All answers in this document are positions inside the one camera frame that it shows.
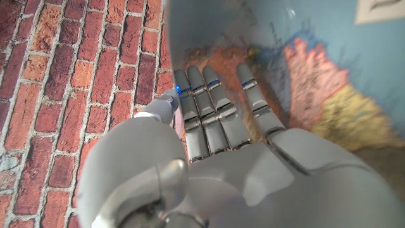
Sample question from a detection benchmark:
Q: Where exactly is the United States paper map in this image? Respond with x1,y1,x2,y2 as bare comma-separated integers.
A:
163,0,405,153

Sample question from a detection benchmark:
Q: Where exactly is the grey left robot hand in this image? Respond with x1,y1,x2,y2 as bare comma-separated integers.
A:
77,62,405,228

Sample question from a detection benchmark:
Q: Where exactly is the red brick printed backdrop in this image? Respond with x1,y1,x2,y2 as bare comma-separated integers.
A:
0,0,187,228

